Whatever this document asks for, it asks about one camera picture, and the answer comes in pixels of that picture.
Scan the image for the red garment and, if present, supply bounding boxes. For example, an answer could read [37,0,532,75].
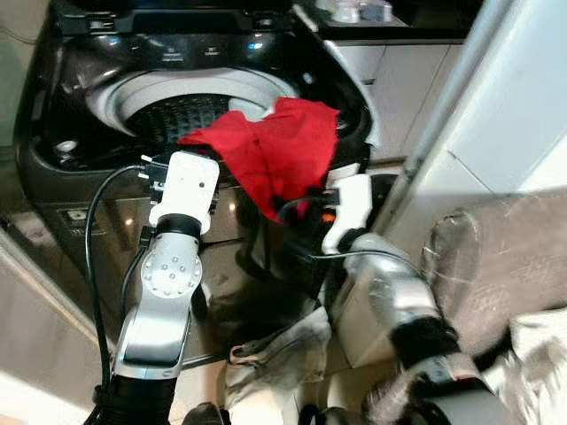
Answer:
[177,97,343,224]

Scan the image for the black top-load washing machine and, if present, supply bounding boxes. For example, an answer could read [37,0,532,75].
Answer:
[13,0,384,377]

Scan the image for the white clothes pile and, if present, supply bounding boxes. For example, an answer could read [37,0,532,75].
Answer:
[483,305,567,425]

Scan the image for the brown-grey crumpled cloth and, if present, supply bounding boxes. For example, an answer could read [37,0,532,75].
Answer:
[220,305,334,425]

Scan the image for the grey drawer cabinet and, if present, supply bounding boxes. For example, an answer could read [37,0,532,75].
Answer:
[335,40,466,167]

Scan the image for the grey-brown fabric chair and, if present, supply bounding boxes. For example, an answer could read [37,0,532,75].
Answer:
[421,186,567,359]

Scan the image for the black right robot foot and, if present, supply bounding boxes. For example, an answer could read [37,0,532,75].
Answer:
[297,405,373,425]

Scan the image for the black robot foot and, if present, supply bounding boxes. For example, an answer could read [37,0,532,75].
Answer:
[182,401,233,425]
[297,405,373,425]

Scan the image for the clear containers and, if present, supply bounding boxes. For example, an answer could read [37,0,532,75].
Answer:
[315,0,395,25]

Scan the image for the black left robot foot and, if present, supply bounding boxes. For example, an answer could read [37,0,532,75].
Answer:
[182,401,233,425]

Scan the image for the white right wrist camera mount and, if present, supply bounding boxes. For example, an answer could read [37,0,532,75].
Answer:
[321,174,374,256]

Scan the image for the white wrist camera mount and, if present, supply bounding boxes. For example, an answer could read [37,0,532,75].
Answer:
[321,174,374,256]
[147,150,221,235]

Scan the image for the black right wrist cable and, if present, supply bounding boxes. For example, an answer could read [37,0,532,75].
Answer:
[282,232,419,268]

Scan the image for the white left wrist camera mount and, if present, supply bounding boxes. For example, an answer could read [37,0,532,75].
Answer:
[147,150,221,235]

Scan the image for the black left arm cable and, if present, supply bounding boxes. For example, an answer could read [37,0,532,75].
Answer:
[84,162,169,425]

